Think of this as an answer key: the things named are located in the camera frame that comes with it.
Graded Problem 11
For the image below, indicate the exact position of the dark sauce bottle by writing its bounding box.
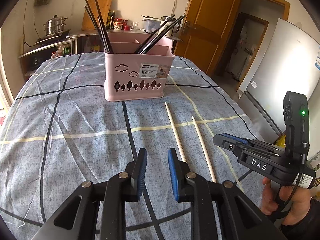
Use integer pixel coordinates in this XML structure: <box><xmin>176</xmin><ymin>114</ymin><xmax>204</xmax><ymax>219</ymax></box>
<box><xmin>108</xmin><ymin>10</ymin><xmax>117</xmax><ymax>30</ymax></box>

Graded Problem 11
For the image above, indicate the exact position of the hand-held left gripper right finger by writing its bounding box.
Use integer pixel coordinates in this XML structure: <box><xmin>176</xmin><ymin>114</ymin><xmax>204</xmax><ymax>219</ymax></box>
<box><xmin>167</xmin><ymin>148</ymin><xmax>288</xmax><ymax>240</ymax></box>

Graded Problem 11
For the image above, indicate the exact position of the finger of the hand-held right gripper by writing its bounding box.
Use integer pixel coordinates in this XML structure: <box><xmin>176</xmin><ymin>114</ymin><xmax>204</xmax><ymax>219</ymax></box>
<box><xmin>221</xmin><ymin>133</ymin><xmax>253</xmax><ymax>145</ymax></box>
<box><xmin>213</xmin><ymin>133</ymin><xmax>248</xmax><ymax>156</ymax></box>

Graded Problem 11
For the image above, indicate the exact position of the yellow plastic bag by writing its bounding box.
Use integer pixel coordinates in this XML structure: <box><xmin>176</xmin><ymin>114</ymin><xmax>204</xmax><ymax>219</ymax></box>
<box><xmin>274</xmin><ymin>133</ymin><xmax>287</xmax><ymax>147</ymax></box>

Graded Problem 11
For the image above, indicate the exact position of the steel kitchen counter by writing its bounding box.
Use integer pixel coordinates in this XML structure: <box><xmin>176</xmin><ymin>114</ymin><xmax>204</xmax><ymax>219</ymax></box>
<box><xmin>19</xmin><ymin>28</ymin><xmax>181</xmax><ymax>76</ymax></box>

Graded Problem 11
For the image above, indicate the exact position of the black gas stove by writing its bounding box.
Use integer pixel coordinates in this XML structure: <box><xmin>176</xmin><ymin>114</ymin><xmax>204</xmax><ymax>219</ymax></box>
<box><xmin>35</xmin><ymin>29</ymin><xmax>72</xmax><ymax>45</ymax></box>

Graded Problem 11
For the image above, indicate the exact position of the person's right forearm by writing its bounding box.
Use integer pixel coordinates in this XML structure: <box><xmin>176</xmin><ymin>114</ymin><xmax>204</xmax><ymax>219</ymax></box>
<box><xmin>279</xmin><ymin>197</ymin><xmax>320</xmax><ymax>240</ymax></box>

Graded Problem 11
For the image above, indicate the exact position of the person's right hand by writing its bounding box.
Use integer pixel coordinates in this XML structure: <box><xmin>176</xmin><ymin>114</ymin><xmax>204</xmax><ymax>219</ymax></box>
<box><xmin>262</xmin><ymin>177</ymin><xmax>313</xmax><ymax>227</ymax></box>

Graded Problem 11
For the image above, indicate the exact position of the light wooden chopstick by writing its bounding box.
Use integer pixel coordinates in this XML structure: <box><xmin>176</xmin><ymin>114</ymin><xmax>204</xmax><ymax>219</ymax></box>
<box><xmin>191</xmin><ymin>115</ymin><xmax>217</xmax><ymax>184</ymax></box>
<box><xmin>164</xmin><ymin>102</ymin><xmax>187</xmax><ymax>163</ymax></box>

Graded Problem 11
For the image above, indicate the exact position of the wooden cutting board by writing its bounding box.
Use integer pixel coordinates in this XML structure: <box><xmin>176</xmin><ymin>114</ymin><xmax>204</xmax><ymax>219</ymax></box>
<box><xmin>81</xmin><ymin>0</ymin><xmax>113</xmax><ymax>31</ymax></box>

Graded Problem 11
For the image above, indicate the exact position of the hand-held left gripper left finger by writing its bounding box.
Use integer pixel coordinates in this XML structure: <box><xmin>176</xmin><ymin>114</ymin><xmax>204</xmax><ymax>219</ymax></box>
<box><xmin>32</xmin><ymin>148</ymin><xmax>148</xmax><ymax>240</ymax></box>

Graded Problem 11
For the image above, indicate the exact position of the clear plastic container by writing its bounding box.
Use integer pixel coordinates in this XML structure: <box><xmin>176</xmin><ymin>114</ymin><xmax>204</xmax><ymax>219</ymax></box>
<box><xmin>141</xmin><ymin>15</ymin><xmax>163</xmax><ymax>33</ymax></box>

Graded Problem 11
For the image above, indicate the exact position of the white refrigerator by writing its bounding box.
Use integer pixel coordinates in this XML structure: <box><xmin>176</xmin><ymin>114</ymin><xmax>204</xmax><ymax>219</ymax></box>
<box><xmin>237</xmin><ymin>18</ymin><xmax>320</xmax><ymax>141</ymax></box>

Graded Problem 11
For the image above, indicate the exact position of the stainless steel kettle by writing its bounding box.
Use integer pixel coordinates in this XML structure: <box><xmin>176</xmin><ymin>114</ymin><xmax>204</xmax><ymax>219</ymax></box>
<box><xmin>161</xmin><ymin>15</ymin><xmax>182</xmax><ymax>38</ymax></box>

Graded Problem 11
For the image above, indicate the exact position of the wall power cable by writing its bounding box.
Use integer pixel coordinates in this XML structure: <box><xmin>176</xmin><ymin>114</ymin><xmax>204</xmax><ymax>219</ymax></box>
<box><xmin>22</xmin><ymin>0</ymin><xmax>41</xmax><ymax>47</ymax></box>

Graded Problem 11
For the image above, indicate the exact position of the brown wooden door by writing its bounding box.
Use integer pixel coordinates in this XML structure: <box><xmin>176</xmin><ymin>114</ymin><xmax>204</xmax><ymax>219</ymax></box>
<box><xmin>175</xmin><ymin>0</ymin><xmax>242</xmax><ymax>77</ymax></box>

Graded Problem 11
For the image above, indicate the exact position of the blue checked tablecloth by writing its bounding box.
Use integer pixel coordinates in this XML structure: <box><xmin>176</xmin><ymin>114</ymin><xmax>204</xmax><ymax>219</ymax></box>
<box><xmin>0</xmin><ymin>52</ymin><xmax>266</xmax><ymax>240</ymax></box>

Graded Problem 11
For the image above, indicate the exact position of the stainless steel steamer pot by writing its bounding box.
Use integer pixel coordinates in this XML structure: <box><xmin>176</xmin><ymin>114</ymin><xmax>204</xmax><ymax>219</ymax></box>
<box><xmin>42</xmin><ymin>15</ymin><xmax>69</xmax><ymax>36</ymax></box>

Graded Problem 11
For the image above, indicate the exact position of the pink plastic utensil basket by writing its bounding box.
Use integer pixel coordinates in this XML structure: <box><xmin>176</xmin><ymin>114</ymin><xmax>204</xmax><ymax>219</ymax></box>
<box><xmin>104</xmin><ymin>31</ymin><xmax>175</xmax><ymax>102</ymax></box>

